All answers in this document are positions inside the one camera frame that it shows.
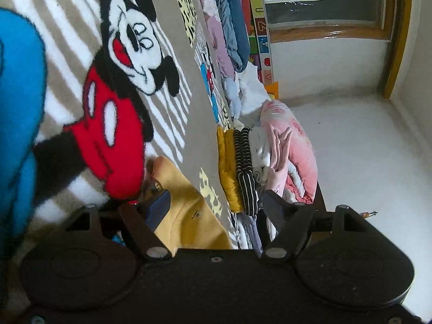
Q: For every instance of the cartoon mouse printed blanket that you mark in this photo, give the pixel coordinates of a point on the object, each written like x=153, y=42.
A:
x=67, y=57

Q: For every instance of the yellow printed shirt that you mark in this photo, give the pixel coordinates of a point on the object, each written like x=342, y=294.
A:
x=192, y=222

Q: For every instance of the folded black striped garment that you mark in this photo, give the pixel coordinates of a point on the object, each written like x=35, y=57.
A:
x=244, y=168

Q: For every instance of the folded mustard knit sweater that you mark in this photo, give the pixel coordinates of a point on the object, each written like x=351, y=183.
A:
x=227, y=168

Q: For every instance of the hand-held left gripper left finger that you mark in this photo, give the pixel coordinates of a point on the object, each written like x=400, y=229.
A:
x=159, y=206

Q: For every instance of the folded pink printed garment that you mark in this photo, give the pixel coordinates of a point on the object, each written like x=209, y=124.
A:
x=297, y=148

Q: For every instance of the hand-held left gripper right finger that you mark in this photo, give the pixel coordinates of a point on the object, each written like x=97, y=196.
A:
x=274, y=206

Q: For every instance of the wooden framed window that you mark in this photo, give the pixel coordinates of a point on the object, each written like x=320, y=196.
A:
x=320, y=6

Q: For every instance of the folded cream garment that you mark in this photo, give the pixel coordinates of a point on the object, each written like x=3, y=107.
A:
x=261, y=155

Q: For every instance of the blue denim garment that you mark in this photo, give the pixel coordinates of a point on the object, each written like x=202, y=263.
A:
x=234, y=23

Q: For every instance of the white cloth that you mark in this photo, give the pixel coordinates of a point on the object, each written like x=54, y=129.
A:
x=253, y=94

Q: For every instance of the colourful picture play mat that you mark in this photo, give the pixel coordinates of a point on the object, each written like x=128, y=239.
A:
x=258, y=23

